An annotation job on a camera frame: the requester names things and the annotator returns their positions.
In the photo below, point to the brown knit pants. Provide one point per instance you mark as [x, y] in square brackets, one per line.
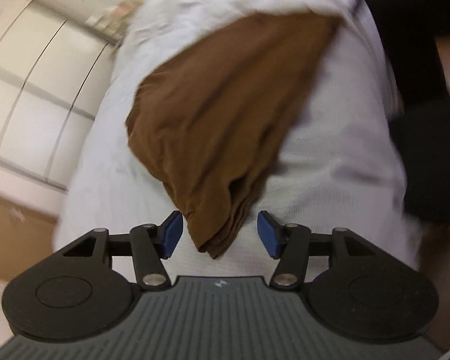
[209, 122]

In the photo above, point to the person's dark clothed body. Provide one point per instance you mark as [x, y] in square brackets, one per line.
[415, 35]

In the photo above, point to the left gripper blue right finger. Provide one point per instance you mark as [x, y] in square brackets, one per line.
[289, 244]

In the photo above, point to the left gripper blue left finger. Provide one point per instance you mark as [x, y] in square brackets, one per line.
[150, 244]

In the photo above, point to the white sliding wardrobe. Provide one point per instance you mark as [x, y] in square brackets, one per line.
[53, 77]

